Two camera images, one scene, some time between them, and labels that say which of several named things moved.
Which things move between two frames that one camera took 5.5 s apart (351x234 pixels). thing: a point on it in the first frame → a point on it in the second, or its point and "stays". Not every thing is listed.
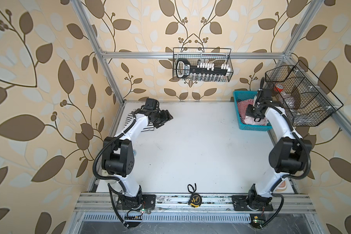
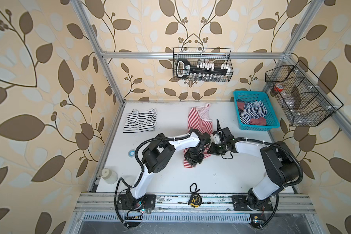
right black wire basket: [307, 101] stays
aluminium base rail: [180, 203] stays
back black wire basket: [203, 65] stays
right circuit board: [257, 220] stays
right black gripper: [248, 112] → [212, 149]
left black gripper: [166, 116] → [194, 161]
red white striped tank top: [242, 106] → [200, 118]
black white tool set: [202, 70] stays
